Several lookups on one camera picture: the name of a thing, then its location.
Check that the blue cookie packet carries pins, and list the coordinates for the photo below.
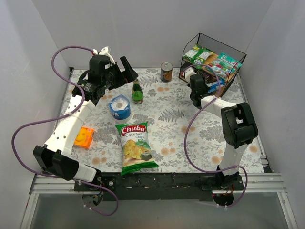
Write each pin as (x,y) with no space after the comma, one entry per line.
(215,86)

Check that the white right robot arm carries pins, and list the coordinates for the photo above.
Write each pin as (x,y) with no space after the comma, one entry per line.
(239,128)

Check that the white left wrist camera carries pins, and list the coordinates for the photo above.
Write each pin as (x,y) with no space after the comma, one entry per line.
(104,51)

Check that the green glass bottle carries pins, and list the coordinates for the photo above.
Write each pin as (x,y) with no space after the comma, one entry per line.
(137,93)

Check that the orange smiley snack box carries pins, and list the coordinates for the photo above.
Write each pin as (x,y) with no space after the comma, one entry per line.
(84,138)

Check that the black wire wooden shelf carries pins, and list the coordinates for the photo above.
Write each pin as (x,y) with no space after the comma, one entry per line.
(217,47)

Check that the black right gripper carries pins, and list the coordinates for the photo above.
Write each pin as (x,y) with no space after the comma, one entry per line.
(196,82)

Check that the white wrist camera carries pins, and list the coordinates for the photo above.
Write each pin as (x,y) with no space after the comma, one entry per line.
(188,73)
(104,51)

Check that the green Chuba chips bag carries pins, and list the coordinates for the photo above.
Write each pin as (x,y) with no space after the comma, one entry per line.
(136,151)

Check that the teal Fox's candy bag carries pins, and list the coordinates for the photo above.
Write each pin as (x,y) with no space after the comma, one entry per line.
(224,65)

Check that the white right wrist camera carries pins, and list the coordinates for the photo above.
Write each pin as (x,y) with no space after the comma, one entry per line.
(188,73)

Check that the dark tin can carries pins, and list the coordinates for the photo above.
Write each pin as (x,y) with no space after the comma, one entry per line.
(166,71)

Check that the purple M&M bag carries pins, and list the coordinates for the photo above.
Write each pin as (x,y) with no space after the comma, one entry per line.
(207,78)

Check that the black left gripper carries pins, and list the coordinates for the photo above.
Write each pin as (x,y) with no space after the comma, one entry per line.
(120,75)

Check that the green candy bag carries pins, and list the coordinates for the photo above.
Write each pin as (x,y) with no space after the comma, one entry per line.
(199,55)

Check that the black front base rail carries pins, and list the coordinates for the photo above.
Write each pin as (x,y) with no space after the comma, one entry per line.
(160,186)

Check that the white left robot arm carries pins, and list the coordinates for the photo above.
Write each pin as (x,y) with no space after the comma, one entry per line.
(54,156)

